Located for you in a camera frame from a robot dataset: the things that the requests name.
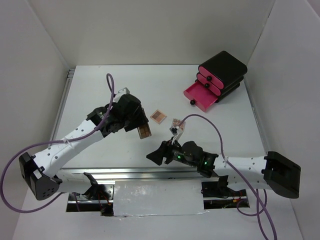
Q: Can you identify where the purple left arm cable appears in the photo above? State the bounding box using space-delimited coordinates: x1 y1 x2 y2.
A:
0 73 116 214

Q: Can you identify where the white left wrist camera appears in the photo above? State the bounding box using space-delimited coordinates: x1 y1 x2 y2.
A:
113 87 130 103

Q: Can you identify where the square brown eyeshadow palette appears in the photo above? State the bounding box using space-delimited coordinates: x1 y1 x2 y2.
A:
150 109 167 124

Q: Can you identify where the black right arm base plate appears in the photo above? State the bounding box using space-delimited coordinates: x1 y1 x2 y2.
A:
201 181 247 200

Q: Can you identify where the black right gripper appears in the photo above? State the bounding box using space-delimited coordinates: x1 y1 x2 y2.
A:
146 136 198 167

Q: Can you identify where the pink drawer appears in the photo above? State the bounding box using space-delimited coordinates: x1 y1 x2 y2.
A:
196 66 224 92
183 81 218 113
196 72 224 96

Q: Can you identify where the pink top drawer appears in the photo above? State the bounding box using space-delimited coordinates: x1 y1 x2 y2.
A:
196 66 224 92

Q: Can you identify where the pink bottom drawer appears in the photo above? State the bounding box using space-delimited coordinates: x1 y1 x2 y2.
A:
183 81 218 113

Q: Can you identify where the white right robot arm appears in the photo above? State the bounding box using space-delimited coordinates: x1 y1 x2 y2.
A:
146 140 301 199

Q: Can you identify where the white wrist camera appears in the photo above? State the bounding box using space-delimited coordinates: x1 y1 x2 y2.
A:
169 126 184 145
113 87 130 103

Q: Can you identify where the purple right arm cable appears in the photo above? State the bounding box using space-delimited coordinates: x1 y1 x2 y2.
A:
172 114 278 240

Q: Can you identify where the long silver eyeshadow palette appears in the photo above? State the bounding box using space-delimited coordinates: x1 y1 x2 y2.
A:
137 123 152 140

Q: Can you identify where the white taped cover panel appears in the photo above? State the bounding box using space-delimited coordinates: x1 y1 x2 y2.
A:
113 180 205 217

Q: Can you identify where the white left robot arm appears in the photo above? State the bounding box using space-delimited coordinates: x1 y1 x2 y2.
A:
19 93 149 201

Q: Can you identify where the clear nine-pan eyeshadow palette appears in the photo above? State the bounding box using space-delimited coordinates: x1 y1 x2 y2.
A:
170 118 186 131

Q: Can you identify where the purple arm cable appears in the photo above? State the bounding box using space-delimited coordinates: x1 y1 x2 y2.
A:
172 114 278 240
0 73 116 214

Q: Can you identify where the black drawer organizer cabinet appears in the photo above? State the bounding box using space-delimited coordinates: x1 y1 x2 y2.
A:
198 50 248 103

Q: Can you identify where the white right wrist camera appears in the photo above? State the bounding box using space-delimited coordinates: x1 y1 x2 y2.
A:
169 126 184 145

